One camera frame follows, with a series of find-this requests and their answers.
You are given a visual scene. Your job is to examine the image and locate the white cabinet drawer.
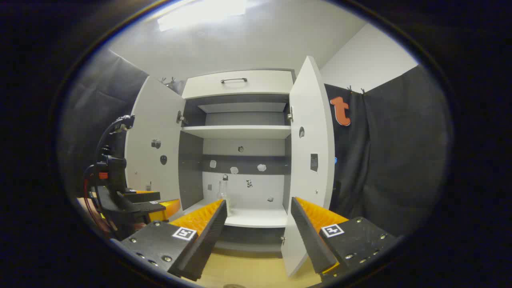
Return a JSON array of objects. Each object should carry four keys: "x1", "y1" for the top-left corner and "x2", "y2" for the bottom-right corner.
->
[{"x1": 182, "y1": 70, "x2": 295, "y2": 100}]

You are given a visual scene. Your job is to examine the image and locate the white and grey cabinet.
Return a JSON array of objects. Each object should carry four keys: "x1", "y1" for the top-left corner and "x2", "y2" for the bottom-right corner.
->
[{"x1": 178, "y1": 69, "x2": 297, "y2": 253}]

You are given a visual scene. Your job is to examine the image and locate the clear bottle with black cap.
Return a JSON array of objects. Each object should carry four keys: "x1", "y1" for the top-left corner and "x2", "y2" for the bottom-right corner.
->
[{"x1": 217, "y1": 174, "x2": 232, "y2": 214}]

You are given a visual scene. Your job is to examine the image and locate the black backdrop cloth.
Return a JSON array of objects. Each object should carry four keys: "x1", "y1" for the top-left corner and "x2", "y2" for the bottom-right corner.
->
[{"x1": 58, "y1": 47, "x2": 454, "y2": 240}]

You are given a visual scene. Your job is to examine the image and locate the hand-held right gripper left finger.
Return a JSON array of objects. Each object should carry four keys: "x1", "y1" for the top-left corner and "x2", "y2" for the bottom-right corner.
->
[{"x1": 120, "y1": 199, "x2": 228, "y2": 282}]

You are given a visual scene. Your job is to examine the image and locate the white cabinet shelf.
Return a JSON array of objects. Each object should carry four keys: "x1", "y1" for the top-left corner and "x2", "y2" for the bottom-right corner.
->
[{"x1": 182, "y1": 125, "x2": 292, "y2": 140}]

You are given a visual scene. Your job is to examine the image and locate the red and black cable bundle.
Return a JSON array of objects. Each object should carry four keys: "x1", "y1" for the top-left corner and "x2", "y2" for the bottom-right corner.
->
[{"x1": 82, "y1": 114, "x2": 136, "y2": 236}]

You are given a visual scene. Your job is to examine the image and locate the white cabinet door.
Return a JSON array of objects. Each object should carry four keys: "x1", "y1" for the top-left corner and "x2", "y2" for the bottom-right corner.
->
[
  {"x1": 280, "y1": 56, "x2": 336, "y2": 278},
  {"x1": 125, "y1": 76, "x2": 187, "y2": 212}
]

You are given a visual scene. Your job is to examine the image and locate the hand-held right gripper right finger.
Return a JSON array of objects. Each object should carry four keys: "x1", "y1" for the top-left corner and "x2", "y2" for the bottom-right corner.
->
[{"x1": 290, "y1": 196, "x2": 399, "y2": 281}]

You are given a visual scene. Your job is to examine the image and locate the ceiling light panel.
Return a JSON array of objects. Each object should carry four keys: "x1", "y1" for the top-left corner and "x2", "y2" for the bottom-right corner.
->
[{"x1": 157, "y1": 0, "x2": 248, "y2": 32}]

